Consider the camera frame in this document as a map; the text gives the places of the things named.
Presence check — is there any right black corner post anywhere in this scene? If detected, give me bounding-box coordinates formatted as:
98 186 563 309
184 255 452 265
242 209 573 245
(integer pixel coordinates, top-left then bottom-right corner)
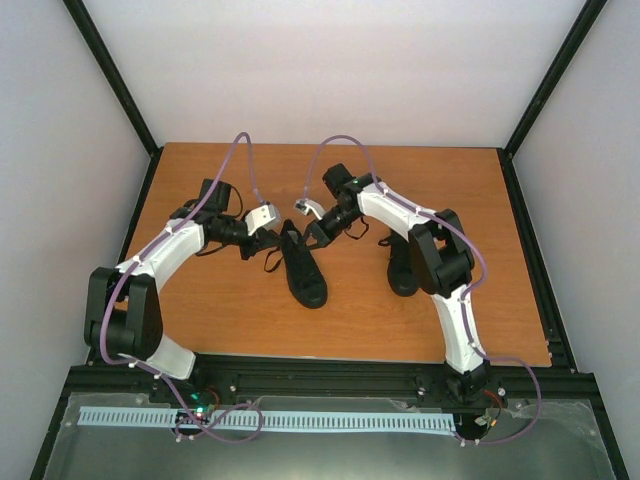
501 0 608 164

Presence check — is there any black sneaker one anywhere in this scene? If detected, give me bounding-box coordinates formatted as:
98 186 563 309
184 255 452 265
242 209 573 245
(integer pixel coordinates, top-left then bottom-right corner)
264 219 328 309

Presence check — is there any white slotted cable duct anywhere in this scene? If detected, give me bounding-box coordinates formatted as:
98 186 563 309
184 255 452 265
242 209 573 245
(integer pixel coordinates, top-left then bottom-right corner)
76 406 456 435

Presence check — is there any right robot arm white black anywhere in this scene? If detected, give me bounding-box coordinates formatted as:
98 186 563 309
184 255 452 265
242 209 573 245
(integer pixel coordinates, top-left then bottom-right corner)
295 163 490 404

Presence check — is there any grey metal base plate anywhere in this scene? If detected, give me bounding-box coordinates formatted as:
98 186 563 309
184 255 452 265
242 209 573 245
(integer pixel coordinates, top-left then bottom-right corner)
39 394 615 479

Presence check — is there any black corner post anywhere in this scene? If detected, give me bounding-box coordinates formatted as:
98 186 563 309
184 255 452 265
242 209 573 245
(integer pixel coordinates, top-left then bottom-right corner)
501 0 608 164
62 0 161 157

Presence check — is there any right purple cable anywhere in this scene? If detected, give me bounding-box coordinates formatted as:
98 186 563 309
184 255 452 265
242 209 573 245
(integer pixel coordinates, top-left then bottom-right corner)
297 133 543 447

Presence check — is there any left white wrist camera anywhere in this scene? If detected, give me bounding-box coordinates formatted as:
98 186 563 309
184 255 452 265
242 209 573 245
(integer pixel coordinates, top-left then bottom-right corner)
244 203 281 236

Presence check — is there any left black corner post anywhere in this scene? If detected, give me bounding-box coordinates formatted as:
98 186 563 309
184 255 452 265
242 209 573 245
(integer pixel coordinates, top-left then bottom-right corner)
62 0 161 157

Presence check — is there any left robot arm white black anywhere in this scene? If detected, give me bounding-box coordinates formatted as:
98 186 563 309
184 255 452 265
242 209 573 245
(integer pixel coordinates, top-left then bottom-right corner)
84 179 280 403

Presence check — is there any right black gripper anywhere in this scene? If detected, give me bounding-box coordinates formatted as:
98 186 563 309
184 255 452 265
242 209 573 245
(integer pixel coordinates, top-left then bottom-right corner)
299 204 359 253

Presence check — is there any purple cable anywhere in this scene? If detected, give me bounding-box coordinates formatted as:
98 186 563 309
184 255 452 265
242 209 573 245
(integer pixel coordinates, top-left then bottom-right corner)
99 131 266 445
297 133 543 447

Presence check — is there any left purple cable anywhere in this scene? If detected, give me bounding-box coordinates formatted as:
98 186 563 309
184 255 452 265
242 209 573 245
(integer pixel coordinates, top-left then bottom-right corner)
99 131 266 445

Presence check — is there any black sneaker with laces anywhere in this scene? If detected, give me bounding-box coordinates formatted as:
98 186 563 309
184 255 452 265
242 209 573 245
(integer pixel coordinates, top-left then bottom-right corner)
378 230 419 297

